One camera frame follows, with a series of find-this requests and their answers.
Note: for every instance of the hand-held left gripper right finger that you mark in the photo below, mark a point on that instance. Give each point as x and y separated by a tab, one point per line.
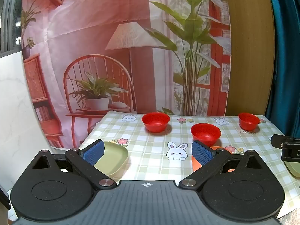
200	153

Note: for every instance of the orange plate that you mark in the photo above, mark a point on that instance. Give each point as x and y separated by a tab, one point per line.
196	164

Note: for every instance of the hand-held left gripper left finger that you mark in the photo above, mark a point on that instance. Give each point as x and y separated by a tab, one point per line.
94	152

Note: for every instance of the checked rabbit print tablecloth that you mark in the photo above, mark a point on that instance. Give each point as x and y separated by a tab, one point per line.
145	145

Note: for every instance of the wooden panel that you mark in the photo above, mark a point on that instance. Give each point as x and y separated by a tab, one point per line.
250	51

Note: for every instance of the printed room scene backdrop cloth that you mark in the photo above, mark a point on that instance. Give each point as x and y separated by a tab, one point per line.
93	28

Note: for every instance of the red plastic bowl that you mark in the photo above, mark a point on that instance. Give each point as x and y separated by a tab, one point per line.
205	133
249	121
155	121

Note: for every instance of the dark window frame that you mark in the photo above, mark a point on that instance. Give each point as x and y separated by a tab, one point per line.
9	16

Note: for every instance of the white marble board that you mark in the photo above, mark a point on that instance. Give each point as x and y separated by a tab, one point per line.
16	112

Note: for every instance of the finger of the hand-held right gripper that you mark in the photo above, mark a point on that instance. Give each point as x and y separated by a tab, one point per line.
279	140

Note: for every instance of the green square plate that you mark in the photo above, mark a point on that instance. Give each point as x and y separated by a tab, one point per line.
295	170
113	155

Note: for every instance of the teal curtain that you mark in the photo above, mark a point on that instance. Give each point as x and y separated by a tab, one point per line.
287	63

